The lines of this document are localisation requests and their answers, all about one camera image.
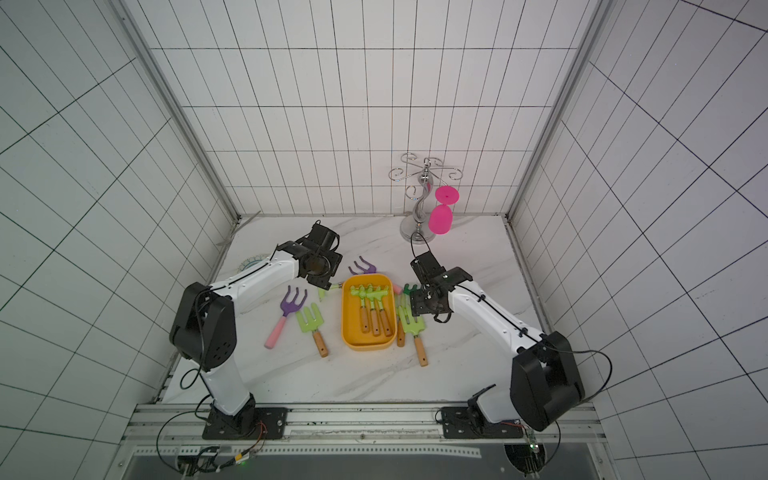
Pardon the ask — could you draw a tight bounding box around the green rake wooden handle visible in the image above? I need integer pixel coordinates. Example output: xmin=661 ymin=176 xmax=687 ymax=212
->
xmin=350 ymin=286 xmax=370 ymax=333
xmin=373 ymin=286 xmax=392 ymax=337
xmin=365 ymin=284 xmax=381 ymax=337

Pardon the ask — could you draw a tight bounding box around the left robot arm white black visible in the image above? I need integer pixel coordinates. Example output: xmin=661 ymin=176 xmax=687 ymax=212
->
xmin=169 ymin=221 xmax=343 ymax=441

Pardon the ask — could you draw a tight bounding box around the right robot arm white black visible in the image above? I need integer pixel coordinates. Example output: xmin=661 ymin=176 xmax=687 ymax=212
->
xmin=410 ymin=252 xmax=586 ymax=432

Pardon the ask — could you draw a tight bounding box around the dark green small rake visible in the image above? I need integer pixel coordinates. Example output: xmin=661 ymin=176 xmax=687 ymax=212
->
xmin=403 ymin=284 xmax=420 ymax=299

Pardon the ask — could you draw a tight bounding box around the yellow plastic storage box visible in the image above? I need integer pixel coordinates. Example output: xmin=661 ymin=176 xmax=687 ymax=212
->
xmin=341 ymin=273 xmax=398 ymax=351

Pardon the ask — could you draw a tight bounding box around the silver cup holder stand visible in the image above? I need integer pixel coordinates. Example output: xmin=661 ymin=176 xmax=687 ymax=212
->
xmin=388 ymin=152 xmax=463 ymax=244

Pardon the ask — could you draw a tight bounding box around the patterned small bowl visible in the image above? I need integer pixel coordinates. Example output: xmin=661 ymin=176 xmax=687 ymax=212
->
xmin=237 ymin=254 xmax=270 ymax=272

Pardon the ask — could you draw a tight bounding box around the pink plastic goblet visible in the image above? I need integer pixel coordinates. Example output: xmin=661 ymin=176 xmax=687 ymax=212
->
xmin=428 ymin=185 xmax=460 ymax=235

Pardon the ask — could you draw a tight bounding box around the green fork wooden handle long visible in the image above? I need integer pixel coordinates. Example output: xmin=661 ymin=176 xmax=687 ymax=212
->
xmin=402 ymin=306 xmax=428 ymax=367

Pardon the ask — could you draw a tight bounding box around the purple fork pink handle right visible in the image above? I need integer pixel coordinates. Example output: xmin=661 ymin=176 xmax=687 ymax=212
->
xmin=348 ymin=256 xmax=378 ymax=275

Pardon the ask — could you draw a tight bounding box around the purple fork pink handle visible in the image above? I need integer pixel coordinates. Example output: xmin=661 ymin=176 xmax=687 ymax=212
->
xmin=348 ymin=256 xmax=378 ymax=275
xmin=264 ymin=286 xmax=308 ymax=349

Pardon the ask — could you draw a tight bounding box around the purple fork pink handle left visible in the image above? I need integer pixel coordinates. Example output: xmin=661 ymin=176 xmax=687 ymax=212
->
xmin=264 ymin=286 xmax=308 ymax=349

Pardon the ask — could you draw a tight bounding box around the metal base rail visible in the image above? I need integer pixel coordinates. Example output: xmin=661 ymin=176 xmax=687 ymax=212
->
xmin=115 ymin=403 xmax=607 ymax=466

